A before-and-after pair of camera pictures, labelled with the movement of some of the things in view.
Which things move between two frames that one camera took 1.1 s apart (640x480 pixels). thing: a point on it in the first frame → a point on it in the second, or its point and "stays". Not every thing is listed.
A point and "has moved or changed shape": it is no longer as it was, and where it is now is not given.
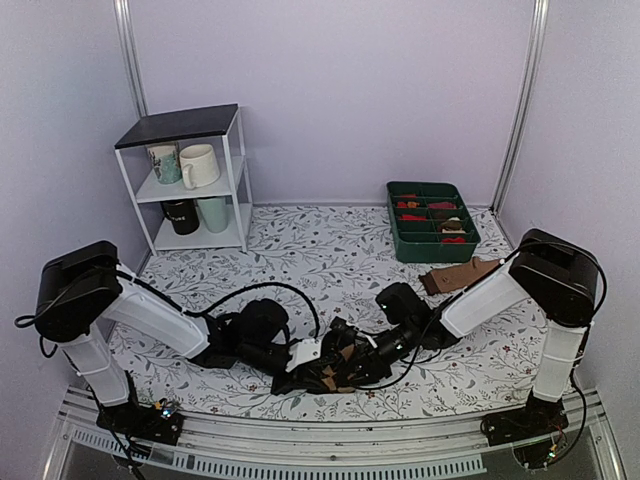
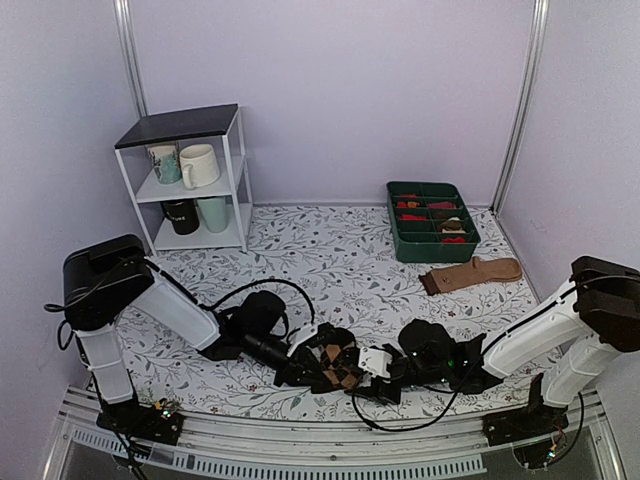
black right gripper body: x=383 y=369 → x=435 y=376
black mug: x=184 y=215 stays
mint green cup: x=215 y=213 stays
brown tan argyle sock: x=328 y=382 has moved or changed shape
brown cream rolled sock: x=452 y=226 stays
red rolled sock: x=409 y=217 stays
